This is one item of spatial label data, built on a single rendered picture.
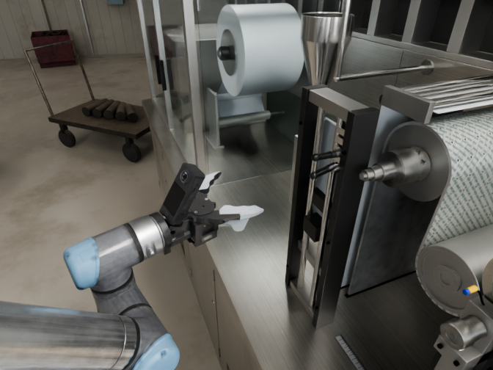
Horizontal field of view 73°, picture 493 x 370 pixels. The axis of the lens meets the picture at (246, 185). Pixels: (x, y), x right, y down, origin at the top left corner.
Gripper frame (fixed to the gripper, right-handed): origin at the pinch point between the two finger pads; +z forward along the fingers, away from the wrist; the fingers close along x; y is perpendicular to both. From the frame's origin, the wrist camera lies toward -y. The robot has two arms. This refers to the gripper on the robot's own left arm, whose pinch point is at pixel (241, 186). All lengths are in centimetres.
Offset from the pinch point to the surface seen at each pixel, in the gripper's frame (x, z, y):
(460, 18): 7, 58, -31
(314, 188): 10.2, 11.4, -1.7
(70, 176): -248, 4, 159
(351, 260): 19.1, 23.2, 21.7
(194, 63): -50, 19, -8
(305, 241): 12.0, 11.0, 13.2
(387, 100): 15.6, 18.1, -22.1
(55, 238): -163, -29, 147
